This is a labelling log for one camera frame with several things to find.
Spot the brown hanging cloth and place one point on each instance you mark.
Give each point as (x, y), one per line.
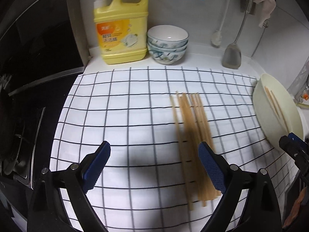
(297, 220)

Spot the wooden chopstick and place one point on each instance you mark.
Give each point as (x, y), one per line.
(197, 130)
(279, 110)
(181, 154)
(269, 97)
(192, 136)
(210, 193)

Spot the hanging white rag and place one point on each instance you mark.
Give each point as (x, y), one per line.
(267, 7)

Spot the hanging white ladle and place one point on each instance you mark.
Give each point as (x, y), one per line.
(216, 38)

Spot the stacked blue white bowls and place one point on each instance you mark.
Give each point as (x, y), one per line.
(167, 43)

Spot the gas valve with orange knob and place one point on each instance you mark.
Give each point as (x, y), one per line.
(302, 95)

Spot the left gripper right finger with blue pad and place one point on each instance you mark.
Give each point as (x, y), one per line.
(220, 172)

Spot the hanging metal spoon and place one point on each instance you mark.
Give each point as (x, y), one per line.
(232, 54)

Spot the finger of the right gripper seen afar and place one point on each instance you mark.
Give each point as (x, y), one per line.
(297, 149)

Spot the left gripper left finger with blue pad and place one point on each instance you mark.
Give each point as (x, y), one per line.
(83, 176)

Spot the yellow detergent bottle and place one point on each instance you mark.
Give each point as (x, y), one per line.
(121, 29)

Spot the cream plastic basin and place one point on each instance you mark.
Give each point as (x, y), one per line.
(270, 124)

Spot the white grid cloth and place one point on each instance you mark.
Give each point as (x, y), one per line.
(141, 187)

